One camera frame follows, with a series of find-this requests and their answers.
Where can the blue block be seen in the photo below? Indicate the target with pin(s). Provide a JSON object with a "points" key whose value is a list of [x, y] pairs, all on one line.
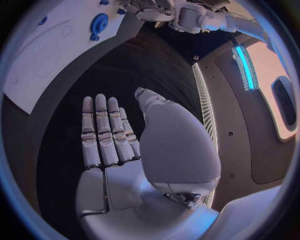
{"points": [[121, 11], [104, 2]]}

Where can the blue gear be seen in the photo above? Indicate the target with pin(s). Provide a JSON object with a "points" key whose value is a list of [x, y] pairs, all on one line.
{"points": [[99, 23]]}

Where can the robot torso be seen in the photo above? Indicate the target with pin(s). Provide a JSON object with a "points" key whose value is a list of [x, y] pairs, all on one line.
{"points": [[234, 131]]}

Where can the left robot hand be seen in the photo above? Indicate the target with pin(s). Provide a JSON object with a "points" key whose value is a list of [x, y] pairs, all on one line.
{"points": [[154, 13]]}

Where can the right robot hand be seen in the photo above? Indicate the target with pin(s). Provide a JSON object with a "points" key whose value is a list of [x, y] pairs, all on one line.
{"points": [[122, 187]]}

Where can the small blue plug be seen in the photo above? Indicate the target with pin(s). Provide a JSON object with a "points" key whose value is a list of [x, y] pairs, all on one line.
{"points": [[42, 20]]}

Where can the white task board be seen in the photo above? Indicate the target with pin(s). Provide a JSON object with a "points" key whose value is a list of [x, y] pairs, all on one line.
{"points": [[46, 56]]}

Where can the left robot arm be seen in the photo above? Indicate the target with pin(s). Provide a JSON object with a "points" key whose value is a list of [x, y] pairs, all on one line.
{"points": [[192, 16]]}

